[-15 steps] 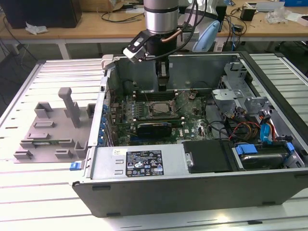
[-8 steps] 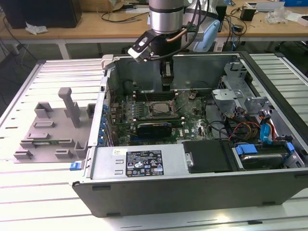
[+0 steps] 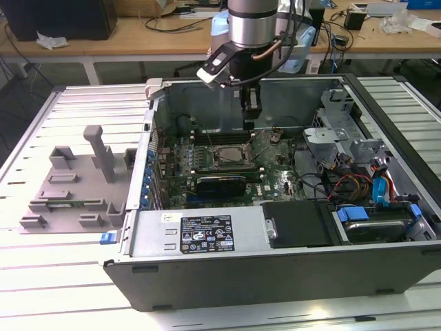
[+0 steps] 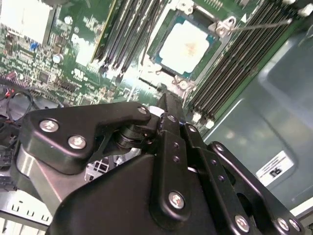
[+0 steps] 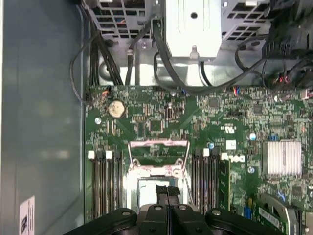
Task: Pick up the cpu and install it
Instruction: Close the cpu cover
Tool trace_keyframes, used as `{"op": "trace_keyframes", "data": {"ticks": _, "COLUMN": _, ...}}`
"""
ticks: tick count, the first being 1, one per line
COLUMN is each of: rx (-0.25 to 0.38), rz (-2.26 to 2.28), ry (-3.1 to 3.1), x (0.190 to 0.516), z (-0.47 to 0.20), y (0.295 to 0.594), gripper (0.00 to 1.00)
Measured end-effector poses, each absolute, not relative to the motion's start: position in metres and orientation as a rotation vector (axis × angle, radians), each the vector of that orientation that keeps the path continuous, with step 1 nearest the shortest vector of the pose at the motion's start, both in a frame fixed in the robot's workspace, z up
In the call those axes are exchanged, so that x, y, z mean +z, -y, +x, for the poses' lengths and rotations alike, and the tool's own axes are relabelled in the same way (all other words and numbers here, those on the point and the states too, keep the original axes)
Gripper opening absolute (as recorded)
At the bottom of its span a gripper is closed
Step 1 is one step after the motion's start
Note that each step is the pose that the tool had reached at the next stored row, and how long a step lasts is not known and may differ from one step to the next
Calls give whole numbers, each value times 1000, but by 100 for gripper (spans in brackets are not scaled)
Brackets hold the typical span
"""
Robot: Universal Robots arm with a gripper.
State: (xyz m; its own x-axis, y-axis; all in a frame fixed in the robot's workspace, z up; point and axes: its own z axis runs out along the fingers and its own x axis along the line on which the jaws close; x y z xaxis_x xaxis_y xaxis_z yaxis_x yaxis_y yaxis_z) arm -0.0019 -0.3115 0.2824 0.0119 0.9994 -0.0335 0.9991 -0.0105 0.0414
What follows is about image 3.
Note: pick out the black graphics card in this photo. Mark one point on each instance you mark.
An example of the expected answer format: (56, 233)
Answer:
(220, 188)

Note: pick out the hard disk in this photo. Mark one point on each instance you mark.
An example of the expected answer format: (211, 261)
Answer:
(375, 229)

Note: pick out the green motherboard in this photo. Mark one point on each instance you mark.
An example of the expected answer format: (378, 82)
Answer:
(275, 172)

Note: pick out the black power adapter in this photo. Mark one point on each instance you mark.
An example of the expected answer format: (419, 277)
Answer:
(354, 20)

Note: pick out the CPU socket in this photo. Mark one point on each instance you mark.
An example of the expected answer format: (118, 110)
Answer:
(215, 159)

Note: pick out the black computer tower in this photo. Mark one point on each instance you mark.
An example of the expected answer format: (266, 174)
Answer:
(69, 17)

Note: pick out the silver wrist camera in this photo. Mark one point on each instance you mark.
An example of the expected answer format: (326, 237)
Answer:
(213, 69)

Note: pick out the black plastic shroud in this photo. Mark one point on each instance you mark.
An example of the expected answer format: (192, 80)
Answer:
(296, 224)

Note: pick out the blue disk carrier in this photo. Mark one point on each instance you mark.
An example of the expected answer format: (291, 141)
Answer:
(353, 215)

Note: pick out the grey power supply unit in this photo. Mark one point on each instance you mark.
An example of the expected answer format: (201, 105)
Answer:
(155, 234)

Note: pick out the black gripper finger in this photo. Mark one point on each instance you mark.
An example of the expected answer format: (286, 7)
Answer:
(245, 103)

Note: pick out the grey case latch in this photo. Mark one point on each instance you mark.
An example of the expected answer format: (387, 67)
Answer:
(154, 88)

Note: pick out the silver CPU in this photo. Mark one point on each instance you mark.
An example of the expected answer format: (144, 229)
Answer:
(230, 155)

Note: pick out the brown cardboard box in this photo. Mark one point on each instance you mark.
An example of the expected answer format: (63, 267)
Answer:
(165, 5)

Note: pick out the clear plastic bag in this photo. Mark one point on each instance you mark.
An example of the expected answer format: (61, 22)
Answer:
(396, 22)

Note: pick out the black round component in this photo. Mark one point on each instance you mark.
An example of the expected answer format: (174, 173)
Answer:
(182, 125)

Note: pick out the white flat box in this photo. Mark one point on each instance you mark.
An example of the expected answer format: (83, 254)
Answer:
(427, 27)

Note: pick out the blue flat box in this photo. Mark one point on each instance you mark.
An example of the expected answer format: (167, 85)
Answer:
(423, 4)

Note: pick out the green RAM stick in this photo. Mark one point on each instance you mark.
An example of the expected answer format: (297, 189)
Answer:
(65, 205)

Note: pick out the blue card retention clip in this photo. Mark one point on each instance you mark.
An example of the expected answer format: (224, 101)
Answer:
(146, 192)
(144, 203)
(149, 171)
(147, 181)
(151, 157)

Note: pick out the crumpled white paper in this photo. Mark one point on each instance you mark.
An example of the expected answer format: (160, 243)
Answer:
(51, 41)

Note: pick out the black power supply label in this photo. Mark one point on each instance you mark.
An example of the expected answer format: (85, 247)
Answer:
(206, 234)

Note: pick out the grey parts rack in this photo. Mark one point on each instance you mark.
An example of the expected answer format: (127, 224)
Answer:
(69, 193)

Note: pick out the blue case latch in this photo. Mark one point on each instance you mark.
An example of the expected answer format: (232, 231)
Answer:
(106, 238)

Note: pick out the wooden desk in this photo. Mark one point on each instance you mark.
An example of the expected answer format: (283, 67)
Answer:
(138, 45)

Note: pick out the coin cell battery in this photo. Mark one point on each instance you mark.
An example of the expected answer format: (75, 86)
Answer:
(274, 138)

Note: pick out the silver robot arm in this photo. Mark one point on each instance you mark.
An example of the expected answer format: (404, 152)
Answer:
(253, 20)

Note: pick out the black upright box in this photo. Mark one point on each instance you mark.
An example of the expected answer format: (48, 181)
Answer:
(318, 20)

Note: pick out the grey PC case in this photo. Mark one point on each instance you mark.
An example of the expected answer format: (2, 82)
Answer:
(241, 286)

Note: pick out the grey metal drive cage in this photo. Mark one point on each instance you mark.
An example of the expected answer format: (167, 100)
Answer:
(327, 136)

